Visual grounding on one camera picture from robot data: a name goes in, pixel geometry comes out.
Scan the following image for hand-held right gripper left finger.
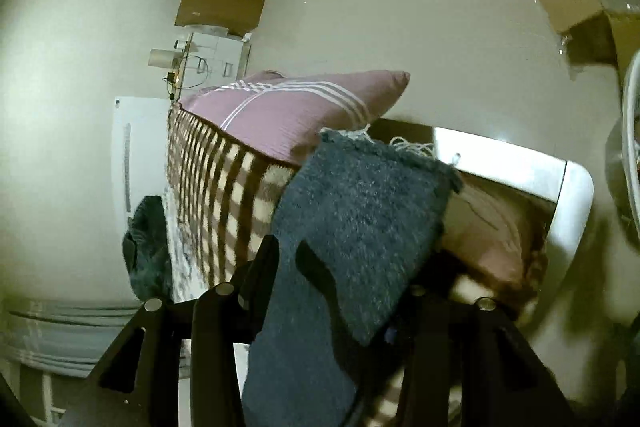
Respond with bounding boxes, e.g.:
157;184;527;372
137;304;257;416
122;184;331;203
64;234;281;427

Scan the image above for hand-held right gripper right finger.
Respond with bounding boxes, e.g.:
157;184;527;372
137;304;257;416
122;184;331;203
384;284;587;427

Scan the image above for grey-blue fluffy towel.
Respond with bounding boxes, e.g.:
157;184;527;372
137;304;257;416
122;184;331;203
242;129;464;427

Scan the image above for white patterned cloth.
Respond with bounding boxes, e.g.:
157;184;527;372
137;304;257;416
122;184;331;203
161;187;213;305

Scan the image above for brown checked blanket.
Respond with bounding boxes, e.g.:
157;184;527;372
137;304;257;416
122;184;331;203
166;103;301;288

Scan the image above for dark teal cloth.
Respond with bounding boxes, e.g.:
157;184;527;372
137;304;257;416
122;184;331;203
122;195;174;304

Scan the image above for pink striped pillow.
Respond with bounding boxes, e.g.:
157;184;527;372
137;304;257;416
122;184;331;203
178;70;411;168

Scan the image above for white flat panel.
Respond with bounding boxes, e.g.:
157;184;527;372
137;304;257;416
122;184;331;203
112;95;177;230

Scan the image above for white plastic bin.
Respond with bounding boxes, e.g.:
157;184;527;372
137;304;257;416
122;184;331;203
374;118;596;308

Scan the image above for white small cabinet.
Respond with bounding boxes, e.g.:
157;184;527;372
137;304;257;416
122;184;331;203
188;31;252;78

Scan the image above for grey striped mattress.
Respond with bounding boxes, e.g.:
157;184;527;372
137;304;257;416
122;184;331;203
0;296;151;380

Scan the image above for white paper cup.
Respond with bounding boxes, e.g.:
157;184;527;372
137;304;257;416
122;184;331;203
149;48;177;69

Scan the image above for white plastic basket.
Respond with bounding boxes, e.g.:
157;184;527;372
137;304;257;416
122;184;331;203
604;51;640;230

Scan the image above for thin black cable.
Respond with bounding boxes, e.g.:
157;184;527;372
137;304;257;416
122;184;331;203
163;38;210;102

